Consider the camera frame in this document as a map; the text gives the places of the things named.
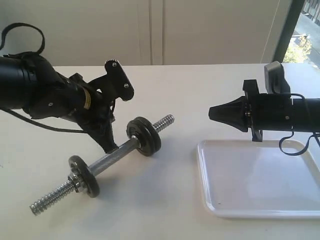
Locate black window frame post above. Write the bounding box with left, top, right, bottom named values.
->
left=272, top=0, right=305, bottom=63

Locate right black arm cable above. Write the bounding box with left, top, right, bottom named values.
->
left=278, top=93, right=320, bottom=156

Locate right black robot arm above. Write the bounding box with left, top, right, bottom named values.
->
left=208, top=79, right=320, bottom=142

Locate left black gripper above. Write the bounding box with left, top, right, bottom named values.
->
left=21, top=52, right=119, bottom=154

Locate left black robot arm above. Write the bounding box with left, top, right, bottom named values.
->
left=0, top=53, right=118, bottom=153

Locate chrome threaded dumbbell bar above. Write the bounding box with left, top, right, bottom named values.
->
left=29, top=114, right=175, bottom=216

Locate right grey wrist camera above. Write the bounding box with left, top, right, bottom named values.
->
left=264, top=61, right=291, bottom=94

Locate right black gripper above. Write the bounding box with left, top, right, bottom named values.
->
left=208, top=79, right=293, bottom=142

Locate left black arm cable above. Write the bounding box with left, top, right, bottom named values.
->
left=0, top=22, right=87, bottom=133

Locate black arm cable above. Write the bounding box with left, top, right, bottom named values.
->
left=0, top=22, right=87, bottom=133
left=278, top=93, right=320, bottom=156

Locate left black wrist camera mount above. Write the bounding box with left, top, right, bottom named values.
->
left=88, top=59, right=134, bottom=103

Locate black weight plate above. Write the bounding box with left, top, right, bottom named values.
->
left=135, top=116, right=162, bottom=154
left=126, top=118, right=155, bottom=157
left=68, top=155, right=100, bottom=198

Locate chrome collar nut left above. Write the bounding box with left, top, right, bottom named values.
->
left=68, top=172, right=84, bottom=193

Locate white plastic tray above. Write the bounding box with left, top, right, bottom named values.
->
left=196, top=140, right=320, bottom=220

